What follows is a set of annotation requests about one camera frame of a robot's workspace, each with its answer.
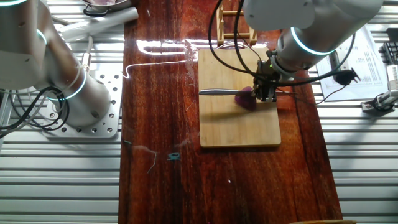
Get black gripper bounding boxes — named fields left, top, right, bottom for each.
left=252, top=60, right=282, bottom=103

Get steel kitchen knife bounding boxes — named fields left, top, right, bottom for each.
left=198, top=88, right=299, bottom=97

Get purple onion wedge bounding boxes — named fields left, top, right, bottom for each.
left=233, top=86, right=258, bottom=113

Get bamboo cutting board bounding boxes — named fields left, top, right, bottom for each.
left=198, top=42, right=282, bottom=149

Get wooden peg rack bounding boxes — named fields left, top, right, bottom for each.
left=216, top=3, right=258, bottom=47

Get dark red wooden plank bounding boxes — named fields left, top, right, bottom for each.
left=118, top=0, right=343, bottom=224

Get printed paper sheet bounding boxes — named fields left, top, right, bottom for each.
left=315, top=24, right=390, bottom=103

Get black keyboard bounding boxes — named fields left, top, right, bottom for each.
left=378, top=27, right=398, bottom=65

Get white plastic tube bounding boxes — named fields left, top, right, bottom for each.
left=58, top=6, right=139, bottom=43

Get round metal bowl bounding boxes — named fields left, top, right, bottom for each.
left=80, top=0, right=133, bottom=14

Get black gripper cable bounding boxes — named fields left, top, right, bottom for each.
left=207, top=0, right=357, bottom=105

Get wrist camera on silver bracket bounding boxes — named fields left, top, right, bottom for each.
left=328, top=49, right=362, bottom=87

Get small silver camera on mount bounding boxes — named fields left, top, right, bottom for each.
left=360, top=63, right=398, bottom=113

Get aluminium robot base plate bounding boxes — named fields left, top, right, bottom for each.
left=39, top=70, right=124, bottom=139

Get silver cable connector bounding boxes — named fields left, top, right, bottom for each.
left=81, top=35, right=94, bottom=74

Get black base cables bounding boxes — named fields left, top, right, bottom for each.
left=0, top=86, right=71, bottom=139

